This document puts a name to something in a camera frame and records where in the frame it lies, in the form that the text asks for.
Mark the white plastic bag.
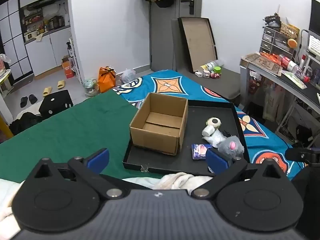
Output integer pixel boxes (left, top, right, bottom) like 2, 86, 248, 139
121, 69, 137, 84

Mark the grey door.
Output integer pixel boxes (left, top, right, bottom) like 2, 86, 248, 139
149, 0, 202, 72

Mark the row of kitchen condiment bottles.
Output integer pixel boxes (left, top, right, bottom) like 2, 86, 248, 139
21, 7, 70, 42

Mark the round table with yellow legs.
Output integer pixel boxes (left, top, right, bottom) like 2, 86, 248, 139
0, 69, 14, 138

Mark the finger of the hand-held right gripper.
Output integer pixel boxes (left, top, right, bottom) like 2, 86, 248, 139
286, 148, 313, 161

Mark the black bag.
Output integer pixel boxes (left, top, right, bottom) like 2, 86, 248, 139
295, 125, 317, 147

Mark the blue patterned blanket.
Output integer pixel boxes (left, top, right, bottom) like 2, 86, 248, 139
112, 69, 307, 180

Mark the white narrow rack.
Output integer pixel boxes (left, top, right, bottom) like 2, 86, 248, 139
69, 31, 83, 84

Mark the beige tote bag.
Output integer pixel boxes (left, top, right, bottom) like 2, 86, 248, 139
262, 85, 285, 122

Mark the white printed cup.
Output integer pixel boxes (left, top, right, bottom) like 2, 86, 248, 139
200, 60, 218, 72

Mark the black dice stool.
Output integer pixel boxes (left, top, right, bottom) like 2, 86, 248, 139
39, 89, 74, 118

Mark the black shallow tray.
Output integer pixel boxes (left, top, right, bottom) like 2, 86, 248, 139
122, 99, 250, 177

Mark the blue tissue packet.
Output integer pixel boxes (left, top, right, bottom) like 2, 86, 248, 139
191, 144, 209, 160

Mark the white green paper sheet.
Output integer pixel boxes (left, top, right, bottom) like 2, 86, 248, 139
281, 70, 307, 89

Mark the black framed sliding door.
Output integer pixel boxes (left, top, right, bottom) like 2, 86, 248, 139
0, 0, 34, 80

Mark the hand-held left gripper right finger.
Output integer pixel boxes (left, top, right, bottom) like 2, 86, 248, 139
191, 148, 288, 200

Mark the grey floor chair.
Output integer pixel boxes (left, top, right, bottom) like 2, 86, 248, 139
171, 17, 242, 100

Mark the black monitor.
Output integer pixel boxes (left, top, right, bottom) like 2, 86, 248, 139
309, 0, 320, 40

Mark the woven basket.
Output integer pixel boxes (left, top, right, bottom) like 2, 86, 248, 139
280, 22, 300, 39

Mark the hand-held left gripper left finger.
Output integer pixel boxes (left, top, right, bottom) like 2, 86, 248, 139
25, 148, 130, 200

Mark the clear plastic bag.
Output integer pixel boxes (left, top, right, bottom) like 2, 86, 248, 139
203, 129, 227, 147

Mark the clear glass bottle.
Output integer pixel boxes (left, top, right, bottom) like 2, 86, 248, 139
0, 54, 12, 74

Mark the orange bag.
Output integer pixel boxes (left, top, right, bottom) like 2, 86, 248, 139
97, 66, 117, 93

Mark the grey range hood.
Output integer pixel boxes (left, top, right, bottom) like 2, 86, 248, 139
24, 0, 67, 8

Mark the white roll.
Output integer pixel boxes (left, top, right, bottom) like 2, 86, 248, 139
201, 125, 216, 137

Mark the brown cardboard box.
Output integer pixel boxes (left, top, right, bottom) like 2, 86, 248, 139
129, 92, 189, 155

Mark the grey drawer organizer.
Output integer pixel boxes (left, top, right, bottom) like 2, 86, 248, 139
260, 25, 297, 55

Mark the orange cardboard carton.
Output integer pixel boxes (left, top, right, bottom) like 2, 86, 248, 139
62, 56, 75, 79

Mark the brown printed board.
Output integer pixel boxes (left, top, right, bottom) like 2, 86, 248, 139
244, 53, 283, 75

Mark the grey plush mouse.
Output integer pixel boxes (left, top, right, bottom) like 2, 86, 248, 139
217, 135, 245, 158

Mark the black clothes pile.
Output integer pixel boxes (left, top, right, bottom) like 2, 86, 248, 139
10, 111, 43, 135

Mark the white fleece cloth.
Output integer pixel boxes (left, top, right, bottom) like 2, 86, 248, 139
124, 172, 213, 190

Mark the black door lock handle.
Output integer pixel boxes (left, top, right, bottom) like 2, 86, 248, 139
180, 0, 195, 15

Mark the round plush toy with eye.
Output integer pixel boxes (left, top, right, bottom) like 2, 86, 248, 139
206, 117, 222, 128

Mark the white bed sheet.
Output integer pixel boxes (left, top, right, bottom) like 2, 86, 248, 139
0, 179, 25, 233

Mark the white desk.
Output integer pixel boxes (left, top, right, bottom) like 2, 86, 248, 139
240, 54, 320, 140

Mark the white keyboard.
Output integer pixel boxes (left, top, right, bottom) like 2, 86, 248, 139
306, 34, 320, 60

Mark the green blanket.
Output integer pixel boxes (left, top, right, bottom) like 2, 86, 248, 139
0, 90, 160, 183

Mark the plastic bottle with red label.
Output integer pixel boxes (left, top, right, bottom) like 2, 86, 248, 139
277, 54, 310, 80

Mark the translucent plastic bag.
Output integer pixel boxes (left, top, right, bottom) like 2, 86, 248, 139
83, 78, 99, 97

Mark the white kitchen base cabinet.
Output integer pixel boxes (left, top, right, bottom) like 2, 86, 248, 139
25, 27, 75, 77

